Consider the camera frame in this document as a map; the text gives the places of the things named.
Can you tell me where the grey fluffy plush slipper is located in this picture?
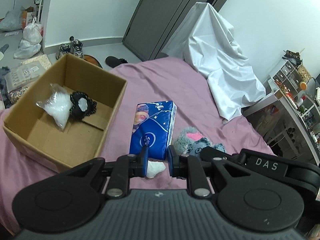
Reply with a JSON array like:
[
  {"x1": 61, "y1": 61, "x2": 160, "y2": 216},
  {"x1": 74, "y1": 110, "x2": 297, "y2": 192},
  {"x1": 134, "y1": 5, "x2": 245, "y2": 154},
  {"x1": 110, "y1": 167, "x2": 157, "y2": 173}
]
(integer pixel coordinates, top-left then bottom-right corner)
[{"x1": 172, "y1": 127, "x2": 227, "y2": 157}]

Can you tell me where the white soft ball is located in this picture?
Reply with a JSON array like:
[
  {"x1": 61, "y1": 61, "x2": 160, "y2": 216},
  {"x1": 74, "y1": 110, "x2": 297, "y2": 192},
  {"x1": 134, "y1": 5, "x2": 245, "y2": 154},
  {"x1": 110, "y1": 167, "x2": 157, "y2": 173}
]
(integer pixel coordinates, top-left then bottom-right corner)
[{"x1": 146, "y1": 160, "x2": 166, "y2": 179}]

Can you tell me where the blue tissue pack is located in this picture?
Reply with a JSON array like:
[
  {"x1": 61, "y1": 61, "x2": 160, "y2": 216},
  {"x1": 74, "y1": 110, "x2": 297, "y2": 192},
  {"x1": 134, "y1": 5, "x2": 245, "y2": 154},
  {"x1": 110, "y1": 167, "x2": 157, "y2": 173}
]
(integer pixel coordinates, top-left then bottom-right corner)
[{"x1": 129, "y1": 101, "x2": 177, "y2": 160}]

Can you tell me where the black lace white pouch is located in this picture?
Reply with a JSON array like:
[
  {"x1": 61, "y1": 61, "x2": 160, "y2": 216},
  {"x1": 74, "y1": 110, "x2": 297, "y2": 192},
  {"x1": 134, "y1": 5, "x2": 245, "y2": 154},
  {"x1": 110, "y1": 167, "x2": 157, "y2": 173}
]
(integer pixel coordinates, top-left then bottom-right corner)
[{"x1": 69, "y1": 91, "x2": 97, "y2": 120}]

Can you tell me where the clear bag white filling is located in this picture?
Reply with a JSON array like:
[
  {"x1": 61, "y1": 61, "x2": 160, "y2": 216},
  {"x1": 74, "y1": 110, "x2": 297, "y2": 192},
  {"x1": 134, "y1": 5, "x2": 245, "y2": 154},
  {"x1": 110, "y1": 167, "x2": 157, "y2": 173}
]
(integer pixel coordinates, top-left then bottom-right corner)
[{"x1": 36, "y1": 83, "x2": 72, "y2": 131}]

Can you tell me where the brown cardboard box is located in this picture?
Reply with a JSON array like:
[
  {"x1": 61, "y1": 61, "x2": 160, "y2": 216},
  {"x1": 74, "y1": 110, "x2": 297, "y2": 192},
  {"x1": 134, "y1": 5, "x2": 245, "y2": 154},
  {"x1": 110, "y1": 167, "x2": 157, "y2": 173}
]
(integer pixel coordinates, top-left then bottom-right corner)
[{"x1": 4, "y1": 55, "x2": 127, "y2": 172}]

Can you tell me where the white keyboard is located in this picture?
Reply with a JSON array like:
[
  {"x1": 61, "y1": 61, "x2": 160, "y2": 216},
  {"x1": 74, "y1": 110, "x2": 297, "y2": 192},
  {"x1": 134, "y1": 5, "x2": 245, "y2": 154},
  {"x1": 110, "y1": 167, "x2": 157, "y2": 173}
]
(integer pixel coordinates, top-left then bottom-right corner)
[{"x1": 315, "y1": 87, "x2": 320, "y2": 105}]

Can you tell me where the pink bed sheet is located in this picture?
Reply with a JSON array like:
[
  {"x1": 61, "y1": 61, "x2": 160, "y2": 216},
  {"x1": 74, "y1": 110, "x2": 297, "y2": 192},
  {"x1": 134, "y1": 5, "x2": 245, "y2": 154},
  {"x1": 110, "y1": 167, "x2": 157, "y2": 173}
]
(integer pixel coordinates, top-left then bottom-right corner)
[{"x1": 1, "y1": 56, "x2": 272, "y2": 232}]

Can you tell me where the white drawer organizer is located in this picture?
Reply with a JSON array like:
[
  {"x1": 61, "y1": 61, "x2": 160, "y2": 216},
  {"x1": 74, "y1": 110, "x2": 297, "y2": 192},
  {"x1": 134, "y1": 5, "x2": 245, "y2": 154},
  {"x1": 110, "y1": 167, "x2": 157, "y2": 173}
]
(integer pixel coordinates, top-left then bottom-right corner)
[{"x1": 273, "y1": 60, "x2": 302, "y2": 92}]

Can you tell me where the black slipper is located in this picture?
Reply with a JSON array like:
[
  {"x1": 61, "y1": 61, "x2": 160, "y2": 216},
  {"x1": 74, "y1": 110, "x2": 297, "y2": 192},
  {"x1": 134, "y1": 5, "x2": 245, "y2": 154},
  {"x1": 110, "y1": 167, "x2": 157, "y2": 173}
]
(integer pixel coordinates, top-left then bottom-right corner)
[{"x1": 105, "y1": 56, "x2": 127, "y2": 68}]

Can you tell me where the green cartoon floor mat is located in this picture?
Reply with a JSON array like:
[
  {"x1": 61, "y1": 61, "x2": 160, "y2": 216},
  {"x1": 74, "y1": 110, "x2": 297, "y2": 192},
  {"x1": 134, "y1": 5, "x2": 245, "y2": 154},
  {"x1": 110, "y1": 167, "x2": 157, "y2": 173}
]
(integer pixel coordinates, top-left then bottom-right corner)
[{"x1": 84, "y1": 54, "x2": 102, "y2": 68}]

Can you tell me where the grey sneaker right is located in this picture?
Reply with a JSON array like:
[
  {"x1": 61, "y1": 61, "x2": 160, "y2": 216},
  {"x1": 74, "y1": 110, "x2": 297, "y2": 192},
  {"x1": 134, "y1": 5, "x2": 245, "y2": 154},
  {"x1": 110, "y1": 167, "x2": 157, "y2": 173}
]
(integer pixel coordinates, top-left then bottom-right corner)
[{"x1": 71, "y1": 39, "x2": 84, "y2": 58}]

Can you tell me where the grey sneaker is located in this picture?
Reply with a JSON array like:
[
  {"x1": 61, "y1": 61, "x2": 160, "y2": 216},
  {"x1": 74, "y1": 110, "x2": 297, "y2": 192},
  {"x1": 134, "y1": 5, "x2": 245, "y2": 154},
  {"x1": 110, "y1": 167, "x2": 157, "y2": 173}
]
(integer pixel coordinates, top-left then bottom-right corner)
[
  {"x1": 71, "y1": 39, "x2": 84, "y2": 58},
  {"x1": 55, "y1": 43, "x2": 71, "y2": 60}
]

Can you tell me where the white draped cloth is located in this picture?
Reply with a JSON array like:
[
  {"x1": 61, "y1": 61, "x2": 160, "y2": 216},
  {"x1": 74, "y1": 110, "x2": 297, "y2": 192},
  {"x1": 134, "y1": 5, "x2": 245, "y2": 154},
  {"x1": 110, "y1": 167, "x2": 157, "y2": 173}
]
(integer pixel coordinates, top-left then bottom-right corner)
[{"x1": 162, "y1": 2, "x2": 266, "y2": 121}]

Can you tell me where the grey sneaker left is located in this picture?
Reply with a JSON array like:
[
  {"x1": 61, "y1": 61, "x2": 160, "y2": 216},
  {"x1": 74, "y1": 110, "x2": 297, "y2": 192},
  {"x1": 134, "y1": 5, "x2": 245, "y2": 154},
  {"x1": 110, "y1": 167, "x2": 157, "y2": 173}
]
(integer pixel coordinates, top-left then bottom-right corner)
[{"x1": 55, "y1": 43, "x2": 71, "y2": 60}]

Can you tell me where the packaged bedding bundle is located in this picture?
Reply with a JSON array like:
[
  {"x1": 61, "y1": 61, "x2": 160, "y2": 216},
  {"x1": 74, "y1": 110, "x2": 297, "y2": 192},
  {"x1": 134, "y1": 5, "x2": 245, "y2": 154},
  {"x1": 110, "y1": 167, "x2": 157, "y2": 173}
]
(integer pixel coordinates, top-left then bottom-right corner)
[{"x1": 4, "y1": 54, "x2": 52, "y2": 104}]

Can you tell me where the white plastic bag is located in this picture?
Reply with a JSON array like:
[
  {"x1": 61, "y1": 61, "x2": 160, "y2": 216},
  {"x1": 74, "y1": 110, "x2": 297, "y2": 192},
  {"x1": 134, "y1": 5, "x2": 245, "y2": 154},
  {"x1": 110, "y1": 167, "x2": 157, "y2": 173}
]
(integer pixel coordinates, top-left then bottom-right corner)
[{"x1": 14, "y1": 17, "x2": 43, "y2": 59}]

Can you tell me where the grey door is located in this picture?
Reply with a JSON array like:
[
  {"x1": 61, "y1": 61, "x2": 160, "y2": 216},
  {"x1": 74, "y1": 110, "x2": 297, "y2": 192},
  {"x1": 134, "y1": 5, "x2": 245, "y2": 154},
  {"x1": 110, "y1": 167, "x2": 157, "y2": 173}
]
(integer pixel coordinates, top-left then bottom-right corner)
[{"x1": 123, "y1": 0, "x2": 227, "y2": 61}]

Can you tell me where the orange cardboard box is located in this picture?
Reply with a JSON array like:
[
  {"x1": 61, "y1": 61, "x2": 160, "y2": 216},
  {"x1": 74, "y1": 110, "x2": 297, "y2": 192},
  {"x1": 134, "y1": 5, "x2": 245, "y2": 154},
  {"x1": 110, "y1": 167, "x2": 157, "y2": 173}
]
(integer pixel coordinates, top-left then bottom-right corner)
[{"x1": 22, "y1": 7, "x2": 34, "y2": 29}]

